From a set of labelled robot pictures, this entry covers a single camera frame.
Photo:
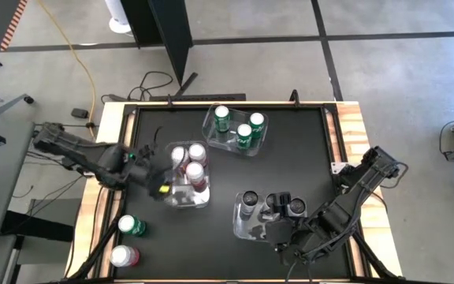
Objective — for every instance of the black power strip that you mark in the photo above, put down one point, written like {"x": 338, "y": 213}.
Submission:
{"x": 211, "y": 97}

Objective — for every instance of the white cylindrical stand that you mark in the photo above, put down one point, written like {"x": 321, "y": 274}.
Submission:
{"x": 117, "y": 16}

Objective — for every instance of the clear plastic storage bin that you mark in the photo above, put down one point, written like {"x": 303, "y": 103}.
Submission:
{"x": 221, "y": 142}
{"x": 246, "y": 230}
{"x": 189, "y": 199}

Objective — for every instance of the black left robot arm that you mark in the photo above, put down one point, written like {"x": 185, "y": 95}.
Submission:
{"x": 93, "y": 158}

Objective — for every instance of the black flat panel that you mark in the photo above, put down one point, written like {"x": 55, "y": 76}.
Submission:
{"x": 34, "y": 226}

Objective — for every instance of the black partition panel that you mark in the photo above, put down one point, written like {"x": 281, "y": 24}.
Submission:
{"x": 152, "y": 23}

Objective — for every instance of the grey desk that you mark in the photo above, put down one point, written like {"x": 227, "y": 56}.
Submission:
{"x": 2, "y": 185}

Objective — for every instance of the white red Spindrift can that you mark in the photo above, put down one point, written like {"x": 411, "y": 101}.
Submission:
{"x": 197, "y": 152}
{"x": 194, "y": 171}
{"x": 120, "y": 255}
{"x": 179, "y": 155}

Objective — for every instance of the black rig frame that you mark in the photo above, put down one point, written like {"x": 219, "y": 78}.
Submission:
{"x": 93, "y": 252}

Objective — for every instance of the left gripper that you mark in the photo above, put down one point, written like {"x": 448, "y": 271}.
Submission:
{"x": 154, "y": 173}

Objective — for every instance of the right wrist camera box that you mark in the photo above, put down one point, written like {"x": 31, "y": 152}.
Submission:
{"x": 277, "y": 232}

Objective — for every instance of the black power adapter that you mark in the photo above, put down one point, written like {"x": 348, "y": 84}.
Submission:
{"x": 80, "y": 113}

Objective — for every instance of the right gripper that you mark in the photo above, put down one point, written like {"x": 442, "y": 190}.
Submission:
{"x": 304, "y": 232}

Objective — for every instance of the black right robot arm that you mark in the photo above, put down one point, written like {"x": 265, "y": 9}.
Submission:
{"x": 349, "y": 205}

